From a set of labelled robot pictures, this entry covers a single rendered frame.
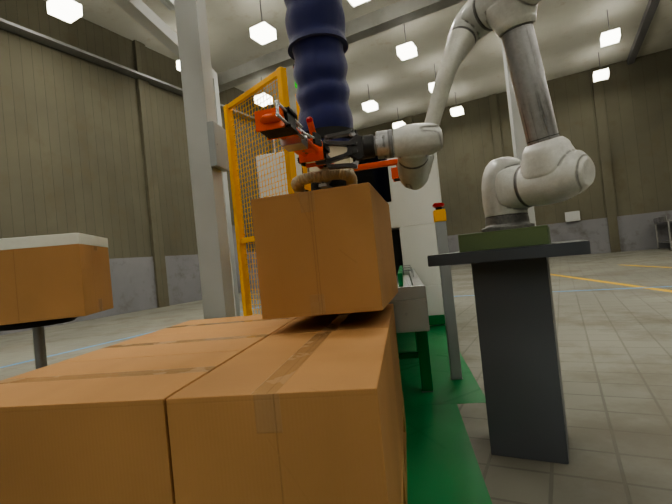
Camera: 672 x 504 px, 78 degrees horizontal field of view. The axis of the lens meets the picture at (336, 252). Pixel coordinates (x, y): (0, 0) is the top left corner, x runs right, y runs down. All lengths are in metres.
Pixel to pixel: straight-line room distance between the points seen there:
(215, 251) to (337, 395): 2.25
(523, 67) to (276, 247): 0.99
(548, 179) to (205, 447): 1.25
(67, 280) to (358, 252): 1.51
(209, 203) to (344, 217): 1.75
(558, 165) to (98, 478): 1.47
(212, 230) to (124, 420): 2.12
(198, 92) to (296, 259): 2.01
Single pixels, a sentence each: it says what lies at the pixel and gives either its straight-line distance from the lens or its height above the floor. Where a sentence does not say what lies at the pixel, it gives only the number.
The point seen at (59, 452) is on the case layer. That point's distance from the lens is 1.05.
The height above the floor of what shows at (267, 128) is 1.10.
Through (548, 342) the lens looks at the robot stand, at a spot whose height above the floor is 0.41.
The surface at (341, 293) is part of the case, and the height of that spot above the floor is 0.66.
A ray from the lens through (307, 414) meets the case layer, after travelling 0.79.
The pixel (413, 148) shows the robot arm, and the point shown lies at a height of 1.09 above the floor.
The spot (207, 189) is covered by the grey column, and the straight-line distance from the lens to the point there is 2.98.
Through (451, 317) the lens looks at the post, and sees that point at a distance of 2.57.
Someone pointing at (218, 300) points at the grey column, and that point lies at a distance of 2.93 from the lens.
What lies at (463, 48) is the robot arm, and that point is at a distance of 1.65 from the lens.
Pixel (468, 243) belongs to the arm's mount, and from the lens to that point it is 1.59.
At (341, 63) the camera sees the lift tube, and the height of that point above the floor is 1.50.
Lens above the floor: 0.77
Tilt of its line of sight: 1 degrees up
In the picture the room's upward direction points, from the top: 6 degrees counter-clockwise
